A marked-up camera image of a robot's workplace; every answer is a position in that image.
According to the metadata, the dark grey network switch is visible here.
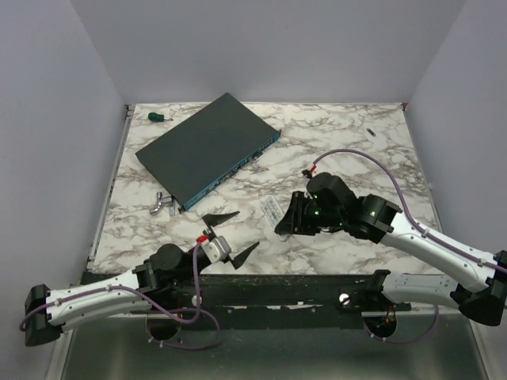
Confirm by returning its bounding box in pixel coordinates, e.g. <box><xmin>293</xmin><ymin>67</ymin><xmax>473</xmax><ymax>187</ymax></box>
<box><xmin>135</xmin><ymin>93</ymin><xmax>281</xmax><ymax>213</ymax></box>

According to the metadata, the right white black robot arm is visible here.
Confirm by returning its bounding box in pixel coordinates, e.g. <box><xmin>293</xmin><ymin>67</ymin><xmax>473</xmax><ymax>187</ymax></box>
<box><xmin>275</xmin><ymin>173</ymin><xmax>506</xmax><ymax>326</ymax></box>

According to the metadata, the aluminium frame rail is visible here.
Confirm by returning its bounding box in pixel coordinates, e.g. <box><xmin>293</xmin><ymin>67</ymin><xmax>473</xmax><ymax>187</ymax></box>
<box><xmin>61</xmin><ymin>284</ymin><xmax>94</xmax><ymax>318</ymax></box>

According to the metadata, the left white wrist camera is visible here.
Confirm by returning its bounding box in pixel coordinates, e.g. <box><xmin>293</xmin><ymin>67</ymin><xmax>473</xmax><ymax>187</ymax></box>
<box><xmin>196</xmin><ymin>235</ymin><xmax>231</xmax><ymax>264</ymax></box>

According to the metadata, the green handled screwdriver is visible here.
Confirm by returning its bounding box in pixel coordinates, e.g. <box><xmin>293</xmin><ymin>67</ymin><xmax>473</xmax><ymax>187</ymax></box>
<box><xmin>147</xmin><ymin>112</ymin><xmax>172</xmax><ymax>123</ymax></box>

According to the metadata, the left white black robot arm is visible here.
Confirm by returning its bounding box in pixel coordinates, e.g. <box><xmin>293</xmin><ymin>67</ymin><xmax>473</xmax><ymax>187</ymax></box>
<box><xmin>19</xmin><ymin>213</ymin><xmax>258</xmax><ymax>347</ymax></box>

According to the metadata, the white remote control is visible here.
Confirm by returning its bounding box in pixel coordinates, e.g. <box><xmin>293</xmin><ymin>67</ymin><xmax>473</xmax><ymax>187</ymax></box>
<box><xmin>261</xmin><ymin>196</ymin><xmax>284</xmax><ymax>229</ymax></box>

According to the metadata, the silver metal bracket clamp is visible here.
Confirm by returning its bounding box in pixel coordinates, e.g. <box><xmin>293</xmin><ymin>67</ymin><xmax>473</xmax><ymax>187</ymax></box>
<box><xmin>149</xmin><ymin>192</ymin><xmax>175</xmax><ymax>216</ymax></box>

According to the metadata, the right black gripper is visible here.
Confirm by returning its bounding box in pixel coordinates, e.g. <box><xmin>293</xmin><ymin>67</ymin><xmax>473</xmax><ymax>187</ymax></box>
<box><xmin>275</xmin><ymin>190</ymin><xmax>344</xmax><ymax>236</ymax></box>

